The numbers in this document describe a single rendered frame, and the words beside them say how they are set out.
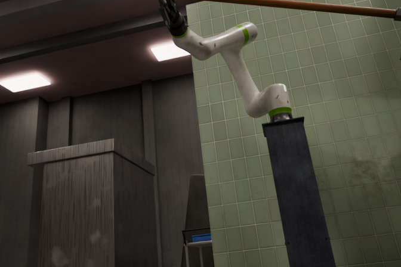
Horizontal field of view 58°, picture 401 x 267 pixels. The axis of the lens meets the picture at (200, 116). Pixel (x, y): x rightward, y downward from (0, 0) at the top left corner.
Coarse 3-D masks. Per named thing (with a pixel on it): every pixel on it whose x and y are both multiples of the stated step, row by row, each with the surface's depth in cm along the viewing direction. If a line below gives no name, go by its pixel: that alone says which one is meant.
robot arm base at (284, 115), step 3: (276, 114) 195; (279, 114) 194; (282, 114) 194; (285, 114) 194; (288, 114) 195; (291, 114) 196; (270, 117) 199; (273, 117) 196; (276, 117) 194; (279, 117) 193; (282, 117) 192; (285, 117) 192; (288, 117) 193; (291, 117) 194; (270, 120) 198; (273, 120) 196; (276, 120) 193
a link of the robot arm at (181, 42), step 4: (188, 28) 177; (188, 32) 177; (192, 32) 180; (172, 36) 178; (176, 36) 175; (180, 36) 175; (184, 36) 176; (188, 36) 177; (192, 36) 177; (172, 40) 183; (176, 40) 178; (180, 40) 178; (184, 40) 178; (188, 40) 177; (176, 44) 182; (180, 44) 180; (184, 44) 178; (184, 48) 180
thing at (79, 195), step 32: (32, 160) 510; (64, 160) 502; (96, 160) 492; (128, 160) 540; (64, 192) 486; (96, 192) 476; (128, 192) 519; (64, 224) 469; (96, 224) 460; (128, 224) 499; (64, 256) 454; (96, 256) 446; (128, 256) 481
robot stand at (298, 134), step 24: (288, 120) 187; (288, 144) 183; (288, 168) 179; (312, 168) 177; (288, 192) 175; (312, 192) 173; (288, 216) 171; (312, 216) 169; (288, 240) 168; (312, 240) 166; (312, 264) 162
